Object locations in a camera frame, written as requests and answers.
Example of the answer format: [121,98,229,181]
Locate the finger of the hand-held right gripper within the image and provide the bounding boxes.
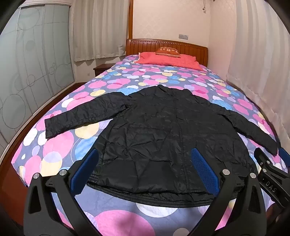
[279,147,290,169]
[254,147,276,173]

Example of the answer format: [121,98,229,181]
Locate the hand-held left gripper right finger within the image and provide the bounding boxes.
[190,147,266,236]

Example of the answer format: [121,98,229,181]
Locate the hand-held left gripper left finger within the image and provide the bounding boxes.
[24,148,100,236]

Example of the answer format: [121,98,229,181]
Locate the black puffer jacket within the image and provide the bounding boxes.
[45,85,279,207]

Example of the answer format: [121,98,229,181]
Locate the bed with colourful dotted sheet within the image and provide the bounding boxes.
[11,54,283,236]

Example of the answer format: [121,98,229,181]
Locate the dark wooden nightstand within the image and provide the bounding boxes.
[93,64,112,77]

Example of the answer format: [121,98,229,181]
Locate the white long curtain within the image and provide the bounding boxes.
[227,0,290,148]

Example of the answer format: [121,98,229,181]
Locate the frosted glass wardrobe doors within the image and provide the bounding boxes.
[0,5,75,146]

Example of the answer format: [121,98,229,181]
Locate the red pillow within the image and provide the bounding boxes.
[136,52,203,70]

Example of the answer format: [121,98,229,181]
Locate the small orange cushion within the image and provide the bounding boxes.
[155,46,181,56]

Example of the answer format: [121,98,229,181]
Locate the wooden headboard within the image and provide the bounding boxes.
[0,39,208,227]

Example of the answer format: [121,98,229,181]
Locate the white window curtain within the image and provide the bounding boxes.
[70,0,131,63]

